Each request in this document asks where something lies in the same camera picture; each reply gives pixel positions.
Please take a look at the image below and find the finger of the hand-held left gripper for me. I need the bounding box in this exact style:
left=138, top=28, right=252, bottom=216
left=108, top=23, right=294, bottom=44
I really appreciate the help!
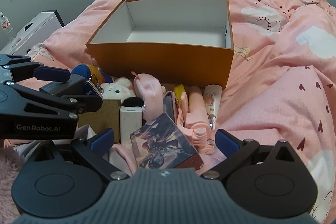
left=8, top=82, right=103, bottom=119
left=0, top=55, right=71, bottom=83

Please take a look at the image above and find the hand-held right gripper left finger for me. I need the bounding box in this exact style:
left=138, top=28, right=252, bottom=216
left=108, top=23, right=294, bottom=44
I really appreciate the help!
left=33, top=128, right=130, bottom=182

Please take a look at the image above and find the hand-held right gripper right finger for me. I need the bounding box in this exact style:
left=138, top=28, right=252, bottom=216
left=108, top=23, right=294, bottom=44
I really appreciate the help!
left=201, top=129, right=300, bottom=180

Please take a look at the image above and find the brown board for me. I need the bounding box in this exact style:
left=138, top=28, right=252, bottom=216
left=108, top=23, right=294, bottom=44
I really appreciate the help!
left=77, top=98, right=122, bottom=143

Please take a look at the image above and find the white hand cream tube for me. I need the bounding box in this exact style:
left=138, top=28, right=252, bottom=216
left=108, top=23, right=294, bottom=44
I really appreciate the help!
left=203, top=84, right=223, bottom=130

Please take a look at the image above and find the pink fabric pouch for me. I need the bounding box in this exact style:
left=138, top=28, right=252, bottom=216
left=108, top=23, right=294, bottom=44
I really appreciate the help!
left=133, top=73, right=164, bottom=122

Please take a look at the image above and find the orange cardboard box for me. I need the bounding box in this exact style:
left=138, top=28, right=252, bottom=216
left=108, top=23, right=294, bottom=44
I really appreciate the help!
left=85, top=0, right=235, bottom=89

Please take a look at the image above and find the blue key tag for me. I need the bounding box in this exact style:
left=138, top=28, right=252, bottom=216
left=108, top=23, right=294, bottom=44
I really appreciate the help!
left=84, top=74, right=104, bottom=97

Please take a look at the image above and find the white power bank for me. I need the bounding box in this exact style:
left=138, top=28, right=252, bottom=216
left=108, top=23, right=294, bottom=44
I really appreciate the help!
left=119, top=106, right=143, bottom=147

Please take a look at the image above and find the pink plastic holder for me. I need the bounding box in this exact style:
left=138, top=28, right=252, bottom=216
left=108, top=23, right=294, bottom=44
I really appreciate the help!
left=175, top=91, right=216, bottom=155

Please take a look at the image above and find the white plush bunny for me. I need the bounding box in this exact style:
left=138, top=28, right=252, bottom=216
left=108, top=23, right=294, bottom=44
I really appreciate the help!
left=101, top=77, right=136, bottom=100

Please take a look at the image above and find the printed card box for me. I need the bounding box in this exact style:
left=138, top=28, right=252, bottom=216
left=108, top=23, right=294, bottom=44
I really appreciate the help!
left=129, top=112, right=205, bottom=169

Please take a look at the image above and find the clear water bottle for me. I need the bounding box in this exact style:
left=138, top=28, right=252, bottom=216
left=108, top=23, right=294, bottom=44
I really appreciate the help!
left=0, top=12, right=17, bottom=42

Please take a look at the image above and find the yellow duck toy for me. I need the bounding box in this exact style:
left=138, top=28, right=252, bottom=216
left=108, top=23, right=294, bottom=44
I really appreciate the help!
left=173, top=84, right=185, bottom=104

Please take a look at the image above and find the pink printed blanket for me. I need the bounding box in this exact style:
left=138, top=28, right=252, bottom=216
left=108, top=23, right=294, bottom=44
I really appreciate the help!
left=26, top=0, right=336, bottom=224

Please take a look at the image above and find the blue orange plush keychain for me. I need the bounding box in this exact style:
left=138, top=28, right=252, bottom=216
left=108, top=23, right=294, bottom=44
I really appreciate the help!
left=70, top=63, right=112, bottom=84

